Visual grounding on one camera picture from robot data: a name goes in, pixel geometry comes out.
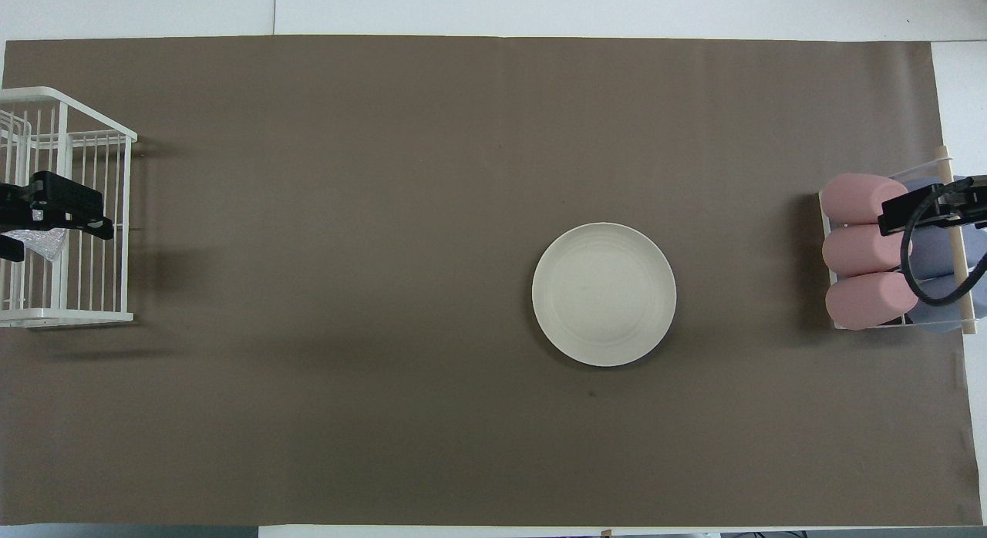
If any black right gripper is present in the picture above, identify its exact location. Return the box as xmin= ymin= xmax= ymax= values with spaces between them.
xmin=879 ymin=176 xmax=987 ymax=237

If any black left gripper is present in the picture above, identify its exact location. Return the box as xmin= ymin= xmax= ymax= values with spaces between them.
xmin=0 ymin=170 xmax=115 ymax=263

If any silver mesh sponge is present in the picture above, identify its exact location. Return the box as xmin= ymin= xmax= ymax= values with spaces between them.
xmin=14 ymin=227 xmax=70 ymax=263

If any cream round plate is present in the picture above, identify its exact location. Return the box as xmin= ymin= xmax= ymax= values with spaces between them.
xmin=532 ymin=222 xmax=678 ymax=368

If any blue plastic cup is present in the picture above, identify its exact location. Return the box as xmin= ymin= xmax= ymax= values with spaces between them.
xmin=911 ymin=270 xmax=987 ymax=334
xmin=910 ymin=227 xmax=987 ymax=281
xmin=901 ymin=176 xmax=987 ymax=230

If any pink plastic cup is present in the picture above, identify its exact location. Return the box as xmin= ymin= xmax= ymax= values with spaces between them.
xmin=822 ymin=224 xmax=914 ymax=277
xmin=820 ymin=173 xmax=911 ymax=226
xmin=825 ymin=271 xmax=920 ymax=331

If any brown table mat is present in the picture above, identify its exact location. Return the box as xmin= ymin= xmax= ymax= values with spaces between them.
xmin=0 ymin=35 xmax=984 ymax=527

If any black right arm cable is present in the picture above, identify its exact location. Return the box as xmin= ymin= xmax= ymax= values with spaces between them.
xmin=900 ymin=176 xmax=987 ymax=306

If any wire cup rack wooden rod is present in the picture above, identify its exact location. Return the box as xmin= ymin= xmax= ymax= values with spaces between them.
xmin=817 ymin=145 xmax=979 ymax=335

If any white wire dish rack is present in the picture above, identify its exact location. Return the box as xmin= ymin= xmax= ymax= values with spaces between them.
xmin=0 ymin=86 xmax=138 ymax=328

